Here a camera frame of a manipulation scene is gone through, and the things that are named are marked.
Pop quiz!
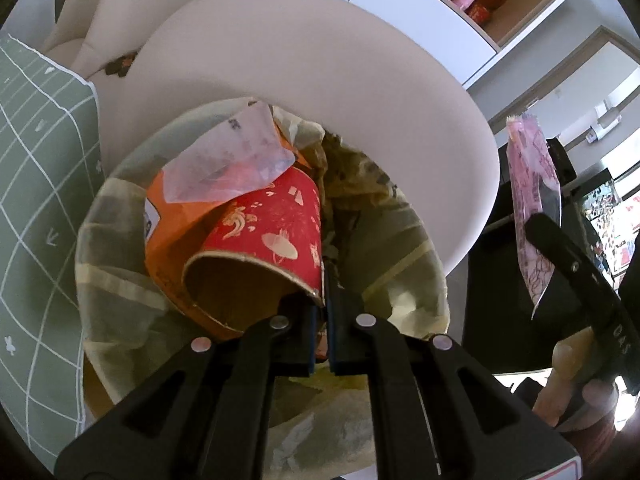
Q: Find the pink snack wrapper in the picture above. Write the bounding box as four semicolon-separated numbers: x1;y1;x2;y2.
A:
506;114;562;316

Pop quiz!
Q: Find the red paper cup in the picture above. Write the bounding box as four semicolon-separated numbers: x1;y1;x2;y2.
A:
182;167;322;332

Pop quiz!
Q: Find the orange courier bag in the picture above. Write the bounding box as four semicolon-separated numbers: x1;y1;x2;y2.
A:
144;102;295;338

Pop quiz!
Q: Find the person's red sleeve forearm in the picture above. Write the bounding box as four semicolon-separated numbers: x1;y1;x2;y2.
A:
570;410;639;479

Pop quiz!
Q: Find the person's right hand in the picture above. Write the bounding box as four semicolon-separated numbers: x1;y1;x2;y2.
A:
533;327;618;432

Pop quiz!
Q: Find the near beige chair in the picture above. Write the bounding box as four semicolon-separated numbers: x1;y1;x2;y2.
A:
101;0;499;271

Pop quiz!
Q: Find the beige chair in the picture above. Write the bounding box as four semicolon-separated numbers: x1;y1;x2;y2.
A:
101;0;499;271
41;0;100;52
71;0;229;82

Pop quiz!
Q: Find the green checkered tablecloth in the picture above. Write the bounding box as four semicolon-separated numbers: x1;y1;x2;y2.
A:
1;36;104;470

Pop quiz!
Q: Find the far beige chair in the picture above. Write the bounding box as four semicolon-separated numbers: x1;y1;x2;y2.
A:
41;0;100;52

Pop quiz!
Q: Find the middle beige chair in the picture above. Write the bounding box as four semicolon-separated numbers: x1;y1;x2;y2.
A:
71;0;229;82

